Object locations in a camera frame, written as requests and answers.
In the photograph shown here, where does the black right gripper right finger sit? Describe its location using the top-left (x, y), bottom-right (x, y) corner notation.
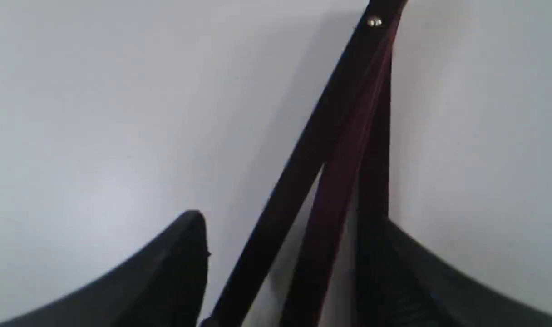
top-left (355, 213), bottom-right (552, 327)

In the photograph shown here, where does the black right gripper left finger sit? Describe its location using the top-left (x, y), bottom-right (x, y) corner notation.
top-left (0, 210), bottom-right (209, 327)

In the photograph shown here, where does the cream paper folding fan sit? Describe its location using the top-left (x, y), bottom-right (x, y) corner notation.
top-left (201, 0), bottom-right (407, 327)

